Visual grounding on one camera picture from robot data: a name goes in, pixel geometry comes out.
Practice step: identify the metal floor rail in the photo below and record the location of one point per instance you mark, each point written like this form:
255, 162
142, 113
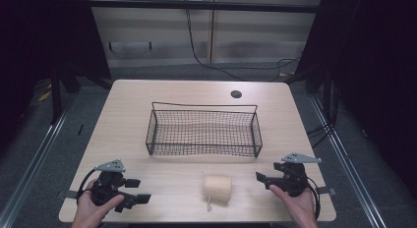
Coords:
36, 162
347, 165

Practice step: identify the dark round table grommet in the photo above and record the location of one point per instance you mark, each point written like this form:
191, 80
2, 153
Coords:
236, 94

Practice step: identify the person's left hand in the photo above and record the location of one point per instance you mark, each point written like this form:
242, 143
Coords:
91, 209

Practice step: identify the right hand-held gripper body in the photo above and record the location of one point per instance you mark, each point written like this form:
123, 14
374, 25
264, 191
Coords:
293, 180

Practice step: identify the black metal stand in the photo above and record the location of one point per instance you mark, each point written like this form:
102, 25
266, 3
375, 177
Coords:
56, 97

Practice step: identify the dark curtain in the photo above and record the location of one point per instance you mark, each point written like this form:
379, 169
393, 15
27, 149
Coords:
377, 74
39, 41

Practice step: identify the black horizontal metal bar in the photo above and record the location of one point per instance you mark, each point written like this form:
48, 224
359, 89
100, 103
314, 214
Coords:
203, 5

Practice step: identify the person's right hand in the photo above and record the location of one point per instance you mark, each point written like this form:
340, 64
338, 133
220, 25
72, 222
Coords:
296, 205

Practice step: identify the yellow floor tape piece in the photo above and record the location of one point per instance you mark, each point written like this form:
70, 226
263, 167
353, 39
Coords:
45, 96

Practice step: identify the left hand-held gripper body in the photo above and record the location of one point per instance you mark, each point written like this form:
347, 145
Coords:
106, 185

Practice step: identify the small black floor piece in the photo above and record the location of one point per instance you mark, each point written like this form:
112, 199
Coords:
80, 129

